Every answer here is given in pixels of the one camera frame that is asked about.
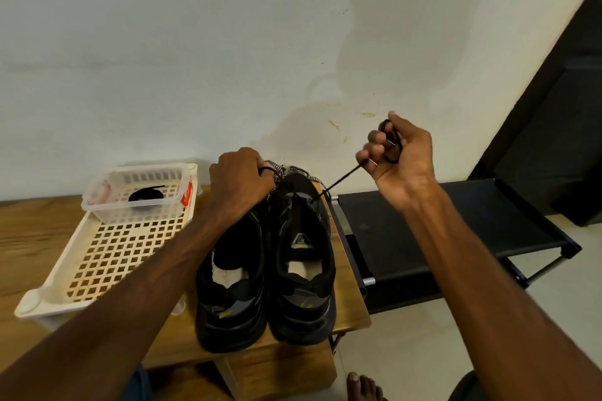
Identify person's right hand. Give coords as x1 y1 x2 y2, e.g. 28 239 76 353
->
356 111 440 215

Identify person's left hand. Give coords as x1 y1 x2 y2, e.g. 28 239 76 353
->
207 147 278 230

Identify single black shoelace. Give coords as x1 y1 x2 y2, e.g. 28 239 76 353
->
318 120 406 198

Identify black shoelaces bundle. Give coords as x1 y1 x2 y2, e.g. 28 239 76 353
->
128 187 167 204

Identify black shoe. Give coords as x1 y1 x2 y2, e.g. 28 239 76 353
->
268 167 339 346
194 191 275 354

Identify person's left forearm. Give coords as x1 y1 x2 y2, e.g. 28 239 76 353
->
0 208 236 401

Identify person's right forearm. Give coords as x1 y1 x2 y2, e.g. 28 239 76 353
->
406 187 602 401

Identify person's blue shorts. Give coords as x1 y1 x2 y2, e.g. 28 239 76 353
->
120 366 488 401

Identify black shoe rack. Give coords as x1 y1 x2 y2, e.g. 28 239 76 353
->
329 177 583 315

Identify small white plastic basket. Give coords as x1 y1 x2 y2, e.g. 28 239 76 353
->
81 164 199 226

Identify large white plastic tray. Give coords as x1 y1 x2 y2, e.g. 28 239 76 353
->
14 162 201 332

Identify dark door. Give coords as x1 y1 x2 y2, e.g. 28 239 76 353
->
470 0 602 227

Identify low wooden table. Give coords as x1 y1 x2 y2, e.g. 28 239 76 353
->
0 180 372 401

